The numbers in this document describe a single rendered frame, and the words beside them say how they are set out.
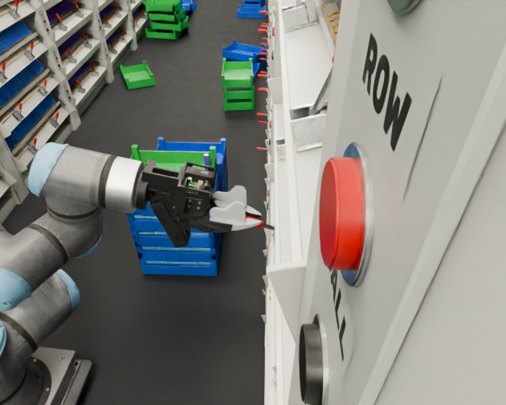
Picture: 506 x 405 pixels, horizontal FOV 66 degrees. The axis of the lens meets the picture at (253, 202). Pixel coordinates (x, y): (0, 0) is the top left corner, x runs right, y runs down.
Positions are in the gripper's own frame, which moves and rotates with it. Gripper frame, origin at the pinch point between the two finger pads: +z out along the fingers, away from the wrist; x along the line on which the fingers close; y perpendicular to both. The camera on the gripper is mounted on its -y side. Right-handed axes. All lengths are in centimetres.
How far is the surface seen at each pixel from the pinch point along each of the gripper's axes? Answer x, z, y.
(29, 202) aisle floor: 89, -90, -100
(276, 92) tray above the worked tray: 17.7, -0.2, 16.7
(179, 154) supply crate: 67, -21, -37
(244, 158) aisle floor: 131, 9, -75
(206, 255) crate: 48, -4, -66
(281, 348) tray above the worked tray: -32.3, 0.4, 14.5
